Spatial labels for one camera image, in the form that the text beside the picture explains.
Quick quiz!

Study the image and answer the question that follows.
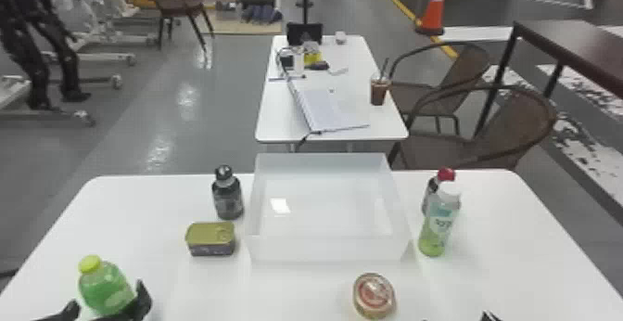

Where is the clear box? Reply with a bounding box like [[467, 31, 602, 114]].
[[244, 151, 413, 264]]

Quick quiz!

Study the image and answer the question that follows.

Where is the green bottle with yellow cap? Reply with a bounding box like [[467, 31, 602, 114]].
[[77, 254, 137, 317]]

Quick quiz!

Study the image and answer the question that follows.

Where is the yellow can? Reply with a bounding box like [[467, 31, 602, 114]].
[[184, 221, 237, 258]]

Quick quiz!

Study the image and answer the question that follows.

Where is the red can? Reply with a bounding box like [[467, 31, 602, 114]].
[[351, 272, 398, 321]]

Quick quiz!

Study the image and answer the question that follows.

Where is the white open notebook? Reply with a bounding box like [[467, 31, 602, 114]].
[[286, 80, 372, 135]]

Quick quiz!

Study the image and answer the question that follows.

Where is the grey bottle with red cap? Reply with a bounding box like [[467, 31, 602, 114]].
[[420, 166, 457, 216]]

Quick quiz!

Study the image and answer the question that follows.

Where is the green bottle with white cap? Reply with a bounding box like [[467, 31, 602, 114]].
[[416, 181, 463, 259]]

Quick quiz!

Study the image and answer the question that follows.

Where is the orange cone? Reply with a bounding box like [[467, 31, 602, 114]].
[[414, 0, 449, 37]]

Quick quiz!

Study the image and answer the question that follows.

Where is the dark side table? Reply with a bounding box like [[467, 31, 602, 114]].
[[473, 19, 623, 139]]

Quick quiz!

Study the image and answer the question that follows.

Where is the black bottle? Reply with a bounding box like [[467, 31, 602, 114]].
[[210, 164, 246, 221]]

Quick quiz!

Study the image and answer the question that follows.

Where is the brown chair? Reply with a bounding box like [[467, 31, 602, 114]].
[[387, 84, 559, 172], [388, 41, 492, 136], [140, 0, 216, 52]]

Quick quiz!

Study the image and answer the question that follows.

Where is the cup of brown drink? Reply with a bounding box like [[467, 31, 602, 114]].
[[369, 58, 393, 108]]

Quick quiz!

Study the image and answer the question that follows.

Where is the white side table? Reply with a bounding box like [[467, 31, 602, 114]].
[[254, 33, 411, 154]]

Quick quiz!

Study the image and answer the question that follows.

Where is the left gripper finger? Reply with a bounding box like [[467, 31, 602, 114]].
[[32, 299, 82, 321], [103, 279, 154, 321]]

